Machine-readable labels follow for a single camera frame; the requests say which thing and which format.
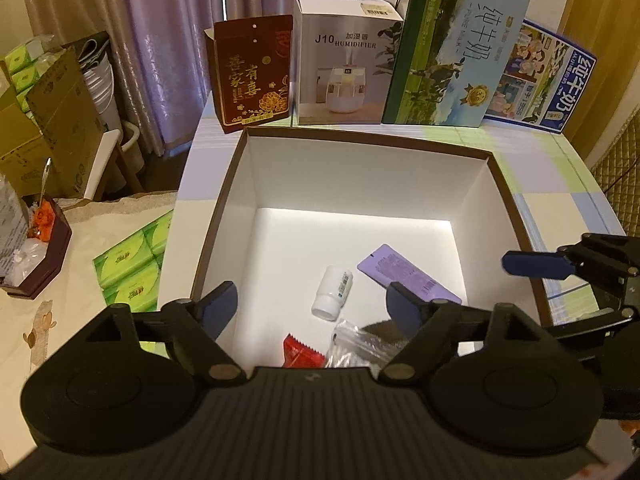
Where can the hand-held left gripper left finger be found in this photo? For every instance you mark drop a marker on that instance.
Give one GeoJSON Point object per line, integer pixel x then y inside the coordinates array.
{"type": "Point", "coordinates": [222, 307]}

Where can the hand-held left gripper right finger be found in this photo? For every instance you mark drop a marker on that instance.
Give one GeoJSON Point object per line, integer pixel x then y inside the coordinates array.
{"type": "Point", "coordinates": [400, 310]}

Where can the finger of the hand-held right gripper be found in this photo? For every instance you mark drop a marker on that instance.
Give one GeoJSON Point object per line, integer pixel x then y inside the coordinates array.
{"type": "Point", "coordinates": [575, 335]}
{"type": "Point", "coordinates": [535, 265]}

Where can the purple sachet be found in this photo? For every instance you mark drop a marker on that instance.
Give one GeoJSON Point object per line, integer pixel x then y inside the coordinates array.
{"type": "Point", "coordinates": [395, 265]}

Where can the clear plastic bag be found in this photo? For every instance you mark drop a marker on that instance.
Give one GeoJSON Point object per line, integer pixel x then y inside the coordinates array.
{"type": "Point", "coordinates": [350, 347]}

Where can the small white bottle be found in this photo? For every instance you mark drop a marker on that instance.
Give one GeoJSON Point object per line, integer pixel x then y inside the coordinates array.
{"type": "Point", "coordinates": [332, 290]}

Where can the red snack packet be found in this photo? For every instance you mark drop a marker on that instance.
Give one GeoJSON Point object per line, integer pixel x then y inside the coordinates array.
{"type": "Point", "coordinates": [300, 355]}

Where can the green tissue multipack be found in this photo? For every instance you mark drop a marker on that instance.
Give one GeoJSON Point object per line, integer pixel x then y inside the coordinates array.
{"type": "Point", "coordinates": [130, 270]}

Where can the quilted chair cover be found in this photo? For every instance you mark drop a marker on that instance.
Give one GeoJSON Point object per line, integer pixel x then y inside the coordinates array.
{"type": "Point", "coordinates": [625, 170]}

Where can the maroon tray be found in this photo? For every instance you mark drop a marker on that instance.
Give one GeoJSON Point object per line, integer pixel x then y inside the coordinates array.
{"type": "Point", "coordinates": [55, 255]}

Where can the blue milk carton box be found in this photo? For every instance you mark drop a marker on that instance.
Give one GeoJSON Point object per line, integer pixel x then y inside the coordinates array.
{"type": "Point", "coordinates": [550, 85]}

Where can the white wooden chair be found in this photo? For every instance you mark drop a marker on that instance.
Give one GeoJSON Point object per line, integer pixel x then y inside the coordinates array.
{"type": "Point", "coordinates": [102, 160]}

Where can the orange wrapper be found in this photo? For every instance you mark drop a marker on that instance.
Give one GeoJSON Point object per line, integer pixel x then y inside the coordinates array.
{"type": "Point", "coordinates": [42, 217]}

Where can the green milk carton box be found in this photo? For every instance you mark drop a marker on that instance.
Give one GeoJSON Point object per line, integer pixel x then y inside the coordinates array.
{"type": "Point", "coordinates": [450, 60]}

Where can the white plastic bag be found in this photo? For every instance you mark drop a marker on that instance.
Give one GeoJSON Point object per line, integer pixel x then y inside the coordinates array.
{"type": "Point", "coordinates": [10, 220]}

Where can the red gift box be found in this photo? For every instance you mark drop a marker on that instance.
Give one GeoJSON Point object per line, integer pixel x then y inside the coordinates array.
{"type": "Point", "coordinates": [250, 75]}

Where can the yellow curtain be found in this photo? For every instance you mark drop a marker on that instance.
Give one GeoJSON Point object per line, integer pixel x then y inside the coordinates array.
{"type": "Point", "coordinates": [610, 35]}

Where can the white humidifier box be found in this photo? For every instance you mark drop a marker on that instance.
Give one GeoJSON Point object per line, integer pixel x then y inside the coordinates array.
{"type": "Point", "coordinates": [340, 70]}

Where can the brown printed cardboard box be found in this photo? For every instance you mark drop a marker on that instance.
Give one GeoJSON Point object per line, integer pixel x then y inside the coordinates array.
{"type": "Point", "coordinates": [65, 110]}

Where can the plain brown cardboard box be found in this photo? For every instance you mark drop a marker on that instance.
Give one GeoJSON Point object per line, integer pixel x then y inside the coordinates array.
{"type": "Point", "coordinates": [20, 155]}

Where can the stack of white buckets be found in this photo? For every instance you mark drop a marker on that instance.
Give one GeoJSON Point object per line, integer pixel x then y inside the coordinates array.
{"type": "Point", "coordinates": [100, 80]}

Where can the purple curtain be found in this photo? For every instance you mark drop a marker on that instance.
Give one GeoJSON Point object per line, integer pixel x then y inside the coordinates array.
{"type": "Point", "coordinates": [175, 35]}

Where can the stack of green tissue packs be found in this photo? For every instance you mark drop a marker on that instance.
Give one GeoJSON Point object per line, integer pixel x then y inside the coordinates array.
{"type": "Point", "coordinates": [25, 65]}

